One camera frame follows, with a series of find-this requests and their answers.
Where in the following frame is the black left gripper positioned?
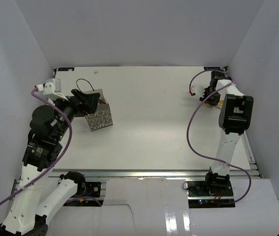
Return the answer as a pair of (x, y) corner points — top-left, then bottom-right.
(52, 88), (100, 140)

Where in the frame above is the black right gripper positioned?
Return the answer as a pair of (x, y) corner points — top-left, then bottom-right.
(200, 88), (221, 106)

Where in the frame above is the yellow purple snack packet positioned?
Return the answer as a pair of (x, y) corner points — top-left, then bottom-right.
(205, 100), (223, 109)

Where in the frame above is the grey white paper coffee bag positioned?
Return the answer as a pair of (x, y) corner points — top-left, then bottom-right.
(76, 78), (113, 131)

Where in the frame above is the purple M&M snack packet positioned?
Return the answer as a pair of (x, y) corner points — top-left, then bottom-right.
(98, 99), (106, 105)

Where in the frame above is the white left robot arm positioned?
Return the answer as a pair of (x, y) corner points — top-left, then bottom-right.
(0, 89), (100, 236)

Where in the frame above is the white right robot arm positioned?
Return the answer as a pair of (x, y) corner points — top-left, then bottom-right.
(200, 67), (254, 196)

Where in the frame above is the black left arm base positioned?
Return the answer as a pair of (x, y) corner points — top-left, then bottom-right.
(71, 181), (101, 198)

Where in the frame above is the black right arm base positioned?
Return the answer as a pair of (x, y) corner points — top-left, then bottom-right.
(182, 181), (235, 209)

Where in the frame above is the blue corner label right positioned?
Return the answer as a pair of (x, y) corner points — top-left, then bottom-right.
(203, 66), (222, 71)

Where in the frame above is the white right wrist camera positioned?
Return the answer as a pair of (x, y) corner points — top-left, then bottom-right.
(189, 85), (205, 97)

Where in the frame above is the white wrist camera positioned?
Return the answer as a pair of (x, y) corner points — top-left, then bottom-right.
(34, 78), (68, 101)
(189, 85), (205, 97)

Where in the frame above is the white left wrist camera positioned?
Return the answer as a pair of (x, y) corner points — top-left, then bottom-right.
(34, 78), (68, 101)

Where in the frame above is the aluminium front rail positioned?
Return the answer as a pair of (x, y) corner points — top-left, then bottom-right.
(49, 169), (260, 178)

